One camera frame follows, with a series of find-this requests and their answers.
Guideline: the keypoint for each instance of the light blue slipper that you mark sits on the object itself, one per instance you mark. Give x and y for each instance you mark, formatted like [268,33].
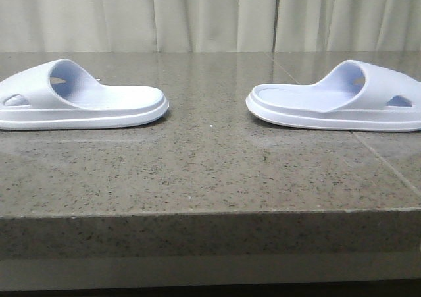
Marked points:
[354,96]
[61,95]

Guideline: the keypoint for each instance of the beige pleated curtain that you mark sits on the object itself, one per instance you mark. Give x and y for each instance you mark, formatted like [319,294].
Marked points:
[209,25]

